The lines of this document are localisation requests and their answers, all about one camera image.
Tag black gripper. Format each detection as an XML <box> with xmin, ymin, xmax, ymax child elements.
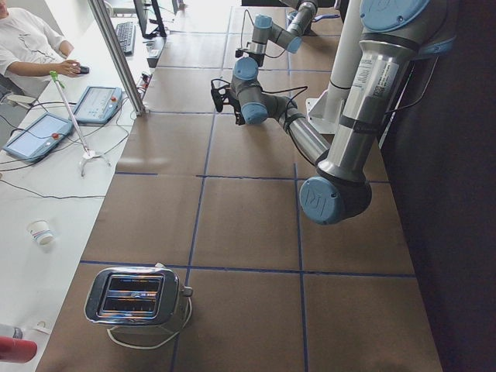
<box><xmin>244</xmin><ymin>50</ymin><xmax>265</xmax><ymax>67</ymax></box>
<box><xmin>228</xmin><ymin>92</ymin><xmax>245</xmax><ymax>126</ymax></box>

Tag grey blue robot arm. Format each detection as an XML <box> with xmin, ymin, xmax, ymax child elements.
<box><xmin>235</xmin><ymin>0</ymin><xmax>319</xmax><ymax>67</ymax></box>
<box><xmin>228</xmin><ymin>1</ymin><xmax>458</xmax><ymax>225</ymax></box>

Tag person's hand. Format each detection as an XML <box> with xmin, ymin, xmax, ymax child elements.
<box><xmin>54</xmin><ymin>60</ymin><xmax>81</xmax><ymax>78</ymax></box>

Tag blue saucepan with lid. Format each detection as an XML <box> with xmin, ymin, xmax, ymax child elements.
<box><xmin>312</xmin><ymin>14</ymin><xmax>340</xmax><ymax>23</ymax></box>

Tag white mounting pillar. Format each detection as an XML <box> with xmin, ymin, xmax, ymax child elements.
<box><xmin>305</xmin><ymin>0</ymin><xmax>363</xmax><ymax>134</ymax></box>

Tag black monitor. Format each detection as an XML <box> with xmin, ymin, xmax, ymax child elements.
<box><xmin>133</xmin><ymin>0</ymin><xmax>178</xmax><ymax>40</ymax></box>

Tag black keyboard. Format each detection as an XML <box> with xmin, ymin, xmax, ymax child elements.
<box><xmin>115</xmin><ymin>22</ymin><xmax>136</xmax><ymax>56</ymax></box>

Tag far blue teach pendant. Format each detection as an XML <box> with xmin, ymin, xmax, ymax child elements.
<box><xmin>73</xmin><ymin>86</ymin><xmax>122</xmax><ymax>126</ymax></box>

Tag blue teach pendant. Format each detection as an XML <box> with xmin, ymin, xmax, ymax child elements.
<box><xmin>2</xmin><ymin>112</ymin><xmax>72</xmax><ymax>163</ymax></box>
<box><xmin>73</xmin><ymin>86</ymin><xmax>122</xmax><ymax>126</ymax></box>

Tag white reacher grabber tool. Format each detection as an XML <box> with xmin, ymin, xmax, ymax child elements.
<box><xmin>49</xmin><ymin>71</ymin><xmax>112</xmax><ymax>177</ymax></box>

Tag near blue teach pendant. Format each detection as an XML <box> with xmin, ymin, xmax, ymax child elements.
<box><xmin>2</xmin><ymin>112</ymin><xmax>72</xmax><ymax>163</ymax></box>

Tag silver toaster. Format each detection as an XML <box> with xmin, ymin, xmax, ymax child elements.
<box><xmin>84</xmin><ymin>265</ymin><xmax>193</xmax><ymax>336</ymax></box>

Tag person in white shirt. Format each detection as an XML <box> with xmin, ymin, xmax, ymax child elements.
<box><xmin>1</xmin><ymin>1</ymin><xmax>74</xmax><ymax>98</ymax></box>

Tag white paper cup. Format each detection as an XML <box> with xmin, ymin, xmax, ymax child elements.
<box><xmin>27</xmin><ymin>219</ymin><xmax>53</xmax><ymax>246</ymax></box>

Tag red bottle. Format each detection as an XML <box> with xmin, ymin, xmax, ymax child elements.
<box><xmin>0</xmin><ymin>336</ymin><xmax>38</xmax><ymax>363</ymax></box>

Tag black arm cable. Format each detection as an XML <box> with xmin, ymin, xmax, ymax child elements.
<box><xmin>258</xmin><ymin>85</ymin><xmax>311</xmax><ymax>164</ymax></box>

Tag aluminium frame post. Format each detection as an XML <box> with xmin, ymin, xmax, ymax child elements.
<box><xmin>88</xmin><ymin>0</ymin><xmax>146</xmax><ymax>116</ymax></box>

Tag white toaster cable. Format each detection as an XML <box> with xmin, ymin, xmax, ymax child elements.
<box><xmin>105</xmin><ymin>297</ymin><xmax>194</xmax><ymax>349</ymax></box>

